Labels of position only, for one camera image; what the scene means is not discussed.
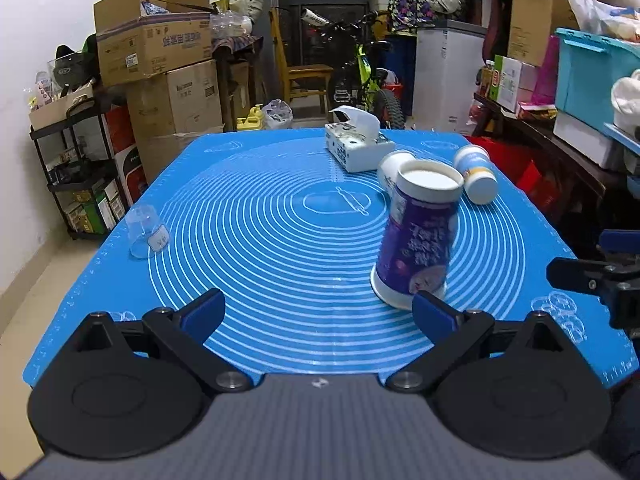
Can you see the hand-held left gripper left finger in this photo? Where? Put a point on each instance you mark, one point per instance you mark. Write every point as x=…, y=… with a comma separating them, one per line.
x=205, y=310

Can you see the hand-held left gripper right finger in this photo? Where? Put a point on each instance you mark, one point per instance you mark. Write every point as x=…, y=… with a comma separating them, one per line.
x=431, y=316

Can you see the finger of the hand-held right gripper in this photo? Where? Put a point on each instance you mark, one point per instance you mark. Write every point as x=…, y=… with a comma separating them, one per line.
x=620, y=244
x=575, y=275

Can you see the purple paper cup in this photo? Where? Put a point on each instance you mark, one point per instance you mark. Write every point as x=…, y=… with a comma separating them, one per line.
x=415, y=240

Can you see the clear plastic measuring cup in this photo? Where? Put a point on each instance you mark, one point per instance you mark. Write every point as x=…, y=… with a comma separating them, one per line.
x=147, y=232

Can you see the white paper cup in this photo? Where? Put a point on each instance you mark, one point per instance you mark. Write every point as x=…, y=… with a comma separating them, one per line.
x=387, y=170

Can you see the dark wooden side table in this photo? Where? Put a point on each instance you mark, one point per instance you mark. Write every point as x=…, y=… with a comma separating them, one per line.
x=565, y=180

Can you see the blue silicone baking mat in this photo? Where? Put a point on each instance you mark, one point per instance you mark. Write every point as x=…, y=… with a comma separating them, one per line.
x=280, y=240

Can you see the white storage box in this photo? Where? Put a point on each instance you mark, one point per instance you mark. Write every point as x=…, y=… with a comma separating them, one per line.
x=582, y=140

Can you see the red plastic basin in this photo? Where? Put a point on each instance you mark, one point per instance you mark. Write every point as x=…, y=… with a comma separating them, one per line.
x=505, y=165

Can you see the white bottle with blue label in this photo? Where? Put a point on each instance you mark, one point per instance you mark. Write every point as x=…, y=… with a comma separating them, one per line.
x=477, y=172

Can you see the white cloth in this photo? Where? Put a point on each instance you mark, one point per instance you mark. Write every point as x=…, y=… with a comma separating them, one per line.
x=627, y=97

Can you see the flat cardboard box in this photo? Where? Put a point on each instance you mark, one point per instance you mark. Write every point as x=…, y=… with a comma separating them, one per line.
x=175, y=155

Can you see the teal plastic storage bin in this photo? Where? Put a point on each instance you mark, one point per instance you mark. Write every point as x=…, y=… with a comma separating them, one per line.
x=585, y=75

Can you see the red and white appliance box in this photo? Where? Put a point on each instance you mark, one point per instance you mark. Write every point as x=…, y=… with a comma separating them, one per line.
x=125, y=150

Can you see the black shelf rack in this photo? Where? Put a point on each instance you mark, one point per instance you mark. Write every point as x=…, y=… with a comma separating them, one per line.
x=75, y=185

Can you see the white patterned tissue box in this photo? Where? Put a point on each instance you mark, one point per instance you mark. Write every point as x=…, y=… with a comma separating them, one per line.
x=352, y=147

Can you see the pink paper bag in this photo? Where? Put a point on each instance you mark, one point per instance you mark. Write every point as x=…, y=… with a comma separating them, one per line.
x=546, y=72

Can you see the yellow plastic jug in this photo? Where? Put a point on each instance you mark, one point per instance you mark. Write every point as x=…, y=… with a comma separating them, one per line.
x=250, y=120

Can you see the green and white box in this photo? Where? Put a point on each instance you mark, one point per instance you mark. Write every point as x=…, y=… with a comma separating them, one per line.
x=510, y=82

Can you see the white knotted plastic bag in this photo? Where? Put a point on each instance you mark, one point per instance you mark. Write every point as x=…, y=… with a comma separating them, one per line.
x=277, y=115

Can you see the plain cardboard box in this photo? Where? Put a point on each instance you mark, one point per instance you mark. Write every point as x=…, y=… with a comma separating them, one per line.
x=175, y=95

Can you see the large white plastic bag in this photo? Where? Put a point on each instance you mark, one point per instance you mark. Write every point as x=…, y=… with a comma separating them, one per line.
x=590, y=7

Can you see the white chest freezer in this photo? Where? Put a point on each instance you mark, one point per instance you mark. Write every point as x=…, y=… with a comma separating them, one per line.
x=445, y=75

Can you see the tall cardboard box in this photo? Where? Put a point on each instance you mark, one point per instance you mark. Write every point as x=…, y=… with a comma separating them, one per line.
x=535, y=15

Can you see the dark cluttered table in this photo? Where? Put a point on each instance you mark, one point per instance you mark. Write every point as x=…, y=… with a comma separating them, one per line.
x=235, y=65

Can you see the black and green bicycle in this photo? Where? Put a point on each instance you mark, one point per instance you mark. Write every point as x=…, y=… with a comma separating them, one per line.
x=367, y=75

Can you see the small open cardboard box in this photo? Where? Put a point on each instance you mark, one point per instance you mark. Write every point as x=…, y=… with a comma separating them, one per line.
x=57, y=107

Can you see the wooden chair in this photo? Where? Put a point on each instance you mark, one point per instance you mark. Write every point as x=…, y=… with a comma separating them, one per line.
x=302, y=72

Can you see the large open cardboard box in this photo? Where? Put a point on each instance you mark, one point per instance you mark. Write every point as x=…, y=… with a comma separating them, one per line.
x=150, y=40

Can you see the black helmet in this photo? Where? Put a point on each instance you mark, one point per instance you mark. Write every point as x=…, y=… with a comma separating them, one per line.
x=70, y=67

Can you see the clear plastic bottles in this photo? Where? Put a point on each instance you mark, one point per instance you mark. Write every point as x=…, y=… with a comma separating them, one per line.
x=230, y=24

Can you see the colourful patterned bag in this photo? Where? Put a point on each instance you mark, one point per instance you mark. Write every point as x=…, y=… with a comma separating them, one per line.
x=407, y=5

